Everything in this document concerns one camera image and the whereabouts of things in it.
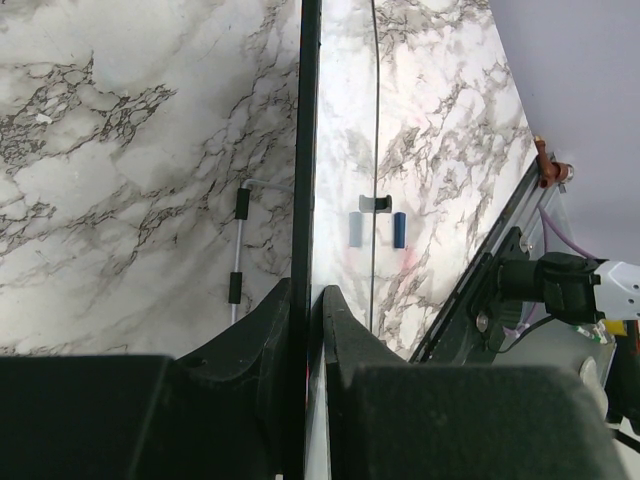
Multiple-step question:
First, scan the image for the aluminium side rail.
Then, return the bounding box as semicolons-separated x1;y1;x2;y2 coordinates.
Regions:
407;149;566;364

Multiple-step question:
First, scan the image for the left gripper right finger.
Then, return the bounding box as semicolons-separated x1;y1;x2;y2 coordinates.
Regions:
322;286;626;479

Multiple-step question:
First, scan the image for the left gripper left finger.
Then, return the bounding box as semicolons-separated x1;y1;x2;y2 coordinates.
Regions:
1;279;292;479

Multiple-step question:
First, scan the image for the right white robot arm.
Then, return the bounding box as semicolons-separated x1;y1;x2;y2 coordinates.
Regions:
497;252;639;325

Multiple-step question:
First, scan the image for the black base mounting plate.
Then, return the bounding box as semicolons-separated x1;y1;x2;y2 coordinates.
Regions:
410;226;529;366

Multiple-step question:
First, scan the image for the brown clamp knob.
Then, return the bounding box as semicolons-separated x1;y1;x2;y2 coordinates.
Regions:
534;136;574;189

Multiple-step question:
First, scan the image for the white whiteboard black frame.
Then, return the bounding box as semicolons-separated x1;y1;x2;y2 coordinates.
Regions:
284;1;378;479

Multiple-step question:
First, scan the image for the whiteboard wire stand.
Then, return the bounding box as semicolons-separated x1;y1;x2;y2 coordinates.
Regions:
228;178;294;324

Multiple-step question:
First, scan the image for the blue marker cap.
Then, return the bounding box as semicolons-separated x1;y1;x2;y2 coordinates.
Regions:
393;212;407;249

